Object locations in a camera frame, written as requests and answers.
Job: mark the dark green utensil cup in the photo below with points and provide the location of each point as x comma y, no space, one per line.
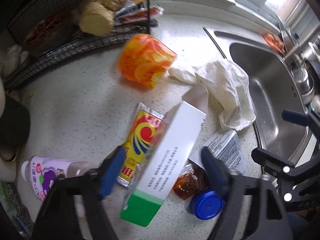
15,125

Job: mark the brown sauce packet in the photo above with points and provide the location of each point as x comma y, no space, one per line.
191,181

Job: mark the white green medicine box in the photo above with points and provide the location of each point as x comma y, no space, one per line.
162,165

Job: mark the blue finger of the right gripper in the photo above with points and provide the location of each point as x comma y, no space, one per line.
272,163
300,119

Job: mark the blue plastic lid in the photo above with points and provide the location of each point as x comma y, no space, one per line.
206,205

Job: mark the yellow seasoning sachet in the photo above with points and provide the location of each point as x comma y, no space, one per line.
144,130

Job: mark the stainless steel sink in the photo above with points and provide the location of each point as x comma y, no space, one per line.
272,89

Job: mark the red snack packet on rack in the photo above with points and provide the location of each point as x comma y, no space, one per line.
143,14

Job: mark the purple label plastic bottle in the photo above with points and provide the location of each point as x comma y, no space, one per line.
41,172

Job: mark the large ginger root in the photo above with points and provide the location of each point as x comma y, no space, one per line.
95,19

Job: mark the chrome sink faucet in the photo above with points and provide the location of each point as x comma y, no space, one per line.
295,59

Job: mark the white printed foil pouch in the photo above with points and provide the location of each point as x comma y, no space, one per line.
225,147

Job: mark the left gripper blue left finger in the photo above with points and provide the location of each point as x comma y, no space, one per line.
109,170

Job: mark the crumpled white plastic bag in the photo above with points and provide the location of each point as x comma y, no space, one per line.
228,83

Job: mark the black wire rack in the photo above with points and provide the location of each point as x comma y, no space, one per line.
49,31

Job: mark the silver foil packet on rack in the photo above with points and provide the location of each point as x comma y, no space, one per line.
126,8

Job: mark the orange cloth by sink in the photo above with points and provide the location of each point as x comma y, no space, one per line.
275,42

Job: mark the orange plastic snack cup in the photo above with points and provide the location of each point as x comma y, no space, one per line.
145,59

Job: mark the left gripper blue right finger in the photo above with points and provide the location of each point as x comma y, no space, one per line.
217,173

